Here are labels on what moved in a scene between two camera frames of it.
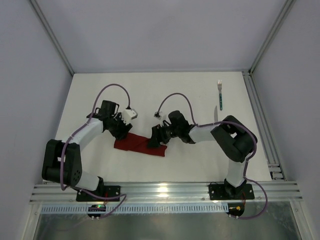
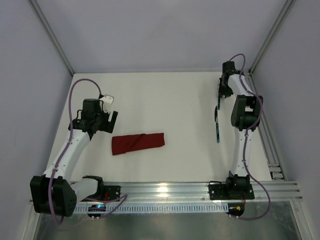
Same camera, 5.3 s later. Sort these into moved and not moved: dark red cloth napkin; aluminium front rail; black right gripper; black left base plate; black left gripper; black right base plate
Moved: black right gripper; dark red cloth napkin; black left gripper
Not moved: aluminium front rail; black right base plate; black left base plate
